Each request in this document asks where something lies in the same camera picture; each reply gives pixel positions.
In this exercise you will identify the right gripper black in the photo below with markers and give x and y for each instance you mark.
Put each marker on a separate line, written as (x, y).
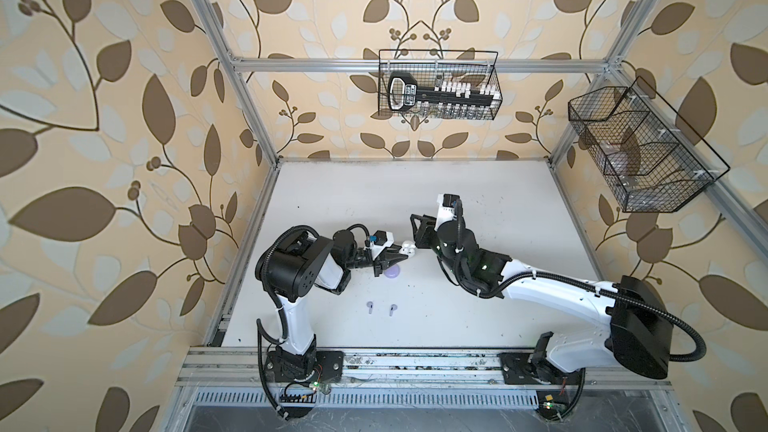
(427, 230)

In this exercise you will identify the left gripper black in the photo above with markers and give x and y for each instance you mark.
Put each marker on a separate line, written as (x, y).
(389, 261)

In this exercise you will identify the purple earbud charging case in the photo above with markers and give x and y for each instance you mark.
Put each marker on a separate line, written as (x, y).
(392, 272)

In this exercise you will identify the white earbud charging case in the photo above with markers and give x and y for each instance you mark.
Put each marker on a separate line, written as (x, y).
(408, 248)

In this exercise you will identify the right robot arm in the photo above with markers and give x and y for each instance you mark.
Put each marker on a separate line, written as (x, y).
(628, 323)

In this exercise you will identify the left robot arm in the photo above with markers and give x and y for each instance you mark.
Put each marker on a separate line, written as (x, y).
(301, 260)

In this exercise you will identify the black tool with white parts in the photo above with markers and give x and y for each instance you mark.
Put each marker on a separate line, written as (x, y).
(403, 92)

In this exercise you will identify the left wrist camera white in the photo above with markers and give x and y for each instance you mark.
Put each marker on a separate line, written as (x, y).
(381, 238)

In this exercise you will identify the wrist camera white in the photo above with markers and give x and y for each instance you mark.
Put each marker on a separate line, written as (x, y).
(381, 238)
(446, 208)

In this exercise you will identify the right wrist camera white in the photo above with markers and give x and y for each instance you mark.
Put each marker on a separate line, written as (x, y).
(446, 208)

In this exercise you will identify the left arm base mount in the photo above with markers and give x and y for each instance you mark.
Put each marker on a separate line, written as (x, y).
(303, 372)

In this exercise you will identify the black wire basket back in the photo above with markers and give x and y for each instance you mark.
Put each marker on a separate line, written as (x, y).
(474, 66)

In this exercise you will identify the black wire basket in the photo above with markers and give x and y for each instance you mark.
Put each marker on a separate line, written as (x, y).
(474, 66)
(653, 159)

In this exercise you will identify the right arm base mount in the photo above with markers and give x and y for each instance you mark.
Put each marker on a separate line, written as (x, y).
(562, 391)

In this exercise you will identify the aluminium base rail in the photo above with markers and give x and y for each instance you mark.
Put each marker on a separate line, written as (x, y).
(463, 379)

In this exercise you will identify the black wire basket right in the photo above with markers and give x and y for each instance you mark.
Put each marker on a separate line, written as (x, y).
(653, 159)

